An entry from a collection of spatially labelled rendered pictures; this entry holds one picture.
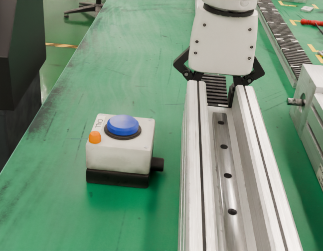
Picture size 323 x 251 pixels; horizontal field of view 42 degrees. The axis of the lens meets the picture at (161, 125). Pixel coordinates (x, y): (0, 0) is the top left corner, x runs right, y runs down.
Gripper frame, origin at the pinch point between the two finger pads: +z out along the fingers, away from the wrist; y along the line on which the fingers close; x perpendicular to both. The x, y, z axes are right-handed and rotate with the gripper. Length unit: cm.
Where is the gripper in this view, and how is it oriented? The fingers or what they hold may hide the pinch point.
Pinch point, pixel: (213, 98)
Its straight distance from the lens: 71.1
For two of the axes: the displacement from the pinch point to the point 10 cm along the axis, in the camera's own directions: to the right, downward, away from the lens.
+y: -9.9, -1.0, 0.1
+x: -0.6, 5.1, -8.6
